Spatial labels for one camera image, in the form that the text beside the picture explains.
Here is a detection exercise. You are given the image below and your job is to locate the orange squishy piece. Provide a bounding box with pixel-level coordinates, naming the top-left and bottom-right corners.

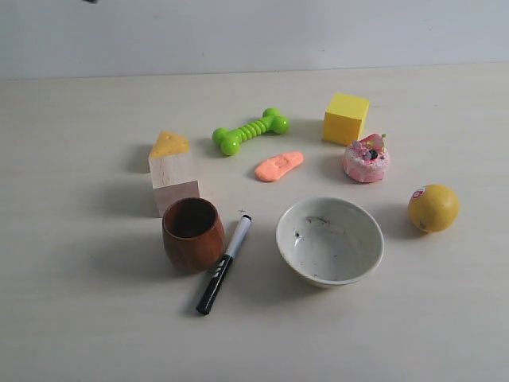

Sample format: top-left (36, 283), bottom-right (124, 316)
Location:
top-left (254, 151), bottom-right (304, 182)

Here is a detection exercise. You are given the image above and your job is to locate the black and white marker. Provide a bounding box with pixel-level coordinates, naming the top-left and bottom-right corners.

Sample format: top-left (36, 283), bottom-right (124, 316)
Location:
top-left (196, 214), bottom-right (252, 315)

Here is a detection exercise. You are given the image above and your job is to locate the yellow cheese wedge toy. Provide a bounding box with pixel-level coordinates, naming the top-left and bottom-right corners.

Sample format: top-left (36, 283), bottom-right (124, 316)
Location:
top-left (149, 131), bottom-right (189, 159)

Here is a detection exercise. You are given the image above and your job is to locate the yellow cube block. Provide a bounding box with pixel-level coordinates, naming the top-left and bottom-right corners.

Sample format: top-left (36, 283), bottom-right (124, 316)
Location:
top-left (322, 93), bottom-right (371, 146)

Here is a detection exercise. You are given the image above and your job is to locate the light wooden block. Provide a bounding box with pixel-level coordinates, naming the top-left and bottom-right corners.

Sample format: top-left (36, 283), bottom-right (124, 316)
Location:
top-left (149, 152), bottom-right (200, 217)

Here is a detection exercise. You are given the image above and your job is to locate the yellow lemon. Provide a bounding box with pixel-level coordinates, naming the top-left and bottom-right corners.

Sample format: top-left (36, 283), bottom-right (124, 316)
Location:
top-left (407, 184), bottom-right (460, 233)

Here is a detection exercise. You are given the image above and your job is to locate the brown wooden cup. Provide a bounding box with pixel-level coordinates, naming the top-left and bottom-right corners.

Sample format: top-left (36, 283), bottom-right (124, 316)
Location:
top-left (161, 197), bottom-right (225, 273)

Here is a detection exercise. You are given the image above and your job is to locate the green bone dog toy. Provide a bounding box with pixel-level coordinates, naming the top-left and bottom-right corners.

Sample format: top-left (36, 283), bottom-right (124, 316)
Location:
top-left (212, 107), bottom-right (289, 156)

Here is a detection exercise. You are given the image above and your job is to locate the pink toy cake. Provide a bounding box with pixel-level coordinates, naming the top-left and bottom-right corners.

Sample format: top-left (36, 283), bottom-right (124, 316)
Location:
top-left (342, 134), bottom-right (390, 183)

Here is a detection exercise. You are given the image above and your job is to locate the white ceramic bowl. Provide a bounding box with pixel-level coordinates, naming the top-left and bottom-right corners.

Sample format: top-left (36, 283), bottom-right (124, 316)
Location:
top-left (275, 197), bottom-right (385, 288)

